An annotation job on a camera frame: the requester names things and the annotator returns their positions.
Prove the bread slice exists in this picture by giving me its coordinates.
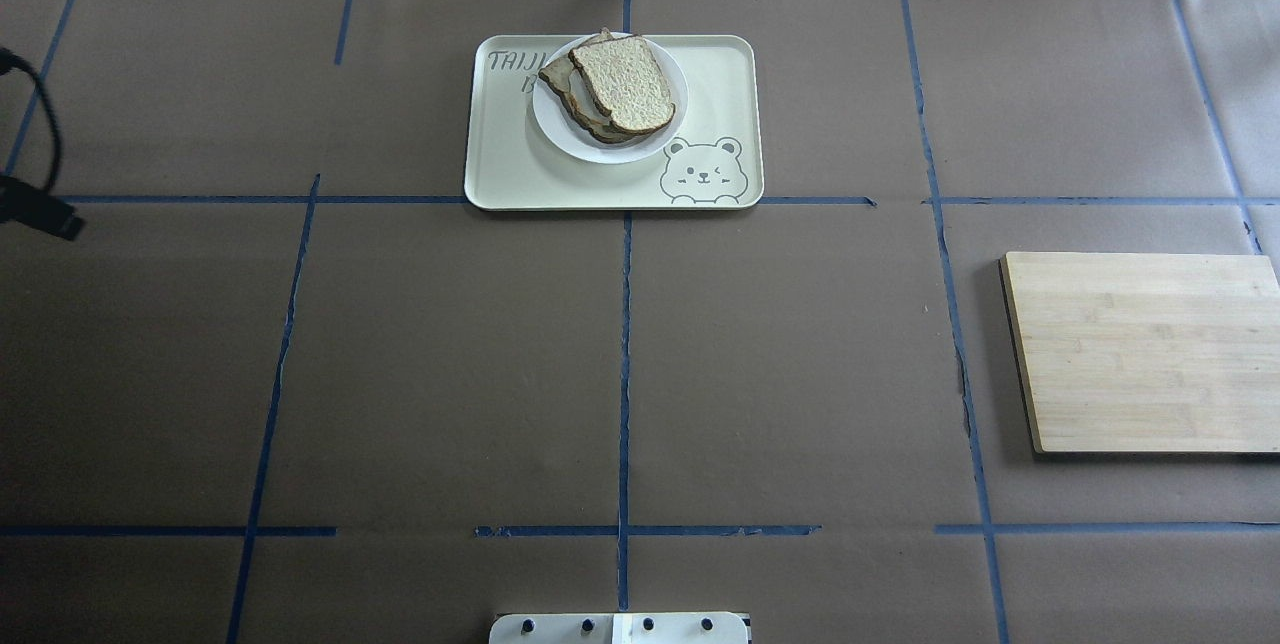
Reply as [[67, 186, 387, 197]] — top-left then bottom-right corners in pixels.
[[568, 35, 676, 134], [538, 29, 669, 143]]

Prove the wooden cutting board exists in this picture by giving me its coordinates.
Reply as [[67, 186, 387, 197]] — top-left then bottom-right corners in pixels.
[[998, 251, 1279, 455]]

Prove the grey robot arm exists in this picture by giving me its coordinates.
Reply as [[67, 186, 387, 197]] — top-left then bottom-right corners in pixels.
[[1, 175, 84, 239]]

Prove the cream bear serving tray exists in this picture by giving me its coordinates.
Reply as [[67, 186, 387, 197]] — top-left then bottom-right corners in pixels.
[[463, 35, 765, 211]]

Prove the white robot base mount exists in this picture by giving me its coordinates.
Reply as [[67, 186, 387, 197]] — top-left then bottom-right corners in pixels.
[[488, 611, 753, 643]]

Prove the white round plate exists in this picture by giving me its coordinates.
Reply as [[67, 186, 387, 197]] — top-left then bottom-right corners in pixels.
[[531, 29, 689, 165]]

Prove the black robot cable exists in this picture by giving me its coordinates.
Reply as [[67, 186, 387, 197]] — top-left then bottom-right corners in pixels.
[[0, 47, 65, 195]]

